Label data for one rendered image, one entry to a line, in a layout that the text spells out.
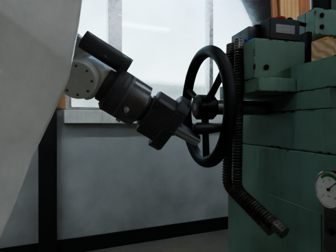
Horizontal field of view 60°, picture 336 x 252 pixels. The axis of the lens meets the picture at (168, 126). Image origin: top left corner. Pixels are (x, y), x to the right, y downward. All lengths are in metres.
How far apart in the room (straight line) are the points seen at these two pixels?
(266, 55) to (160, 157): 1.38
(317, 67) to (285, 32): 0.12
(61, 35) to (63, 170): 1.68
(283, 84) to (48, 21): 0.57
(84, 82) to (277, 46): 0.43
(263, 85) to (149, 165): 1.38
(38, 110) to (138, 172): 1.75
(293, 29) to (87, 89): 0.48
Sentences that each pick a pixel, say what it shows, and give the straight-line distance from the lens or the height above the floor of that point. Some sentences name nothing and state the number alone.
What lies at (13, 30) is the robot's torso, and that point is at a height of 0.82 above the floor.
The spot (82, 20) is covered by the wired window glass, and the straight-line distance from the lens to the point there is 2.01.
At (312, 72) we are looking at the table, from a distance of 0.68.
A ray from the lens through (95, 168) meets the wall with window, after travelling 1.86.
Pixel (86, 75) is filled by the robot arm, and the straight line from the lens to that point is 0.51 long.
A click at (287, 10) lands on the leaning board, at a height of 1.62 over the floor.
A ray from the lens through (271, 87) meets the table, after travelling 0.67.
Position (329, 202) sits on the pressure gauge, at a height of 0.64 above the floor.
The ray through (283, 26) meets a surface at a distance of 0.74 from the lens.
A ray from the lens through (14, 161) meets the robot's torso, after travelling 0.20.
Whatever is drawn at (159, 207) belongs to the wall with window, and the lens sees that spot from 2.02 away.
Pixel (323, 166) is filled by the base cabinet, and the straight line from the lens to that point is 0.66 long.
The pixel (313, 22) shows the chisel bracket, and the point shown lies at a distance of 0.88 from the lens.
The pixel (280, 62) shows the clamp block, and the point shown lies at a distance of 0.72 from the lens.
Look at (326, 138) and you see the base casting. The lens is 0.65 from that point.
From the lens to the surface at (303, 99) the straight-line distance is 0.69.
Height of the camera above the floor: 0.77
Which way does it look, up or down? level
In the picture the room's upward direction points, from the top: straight up
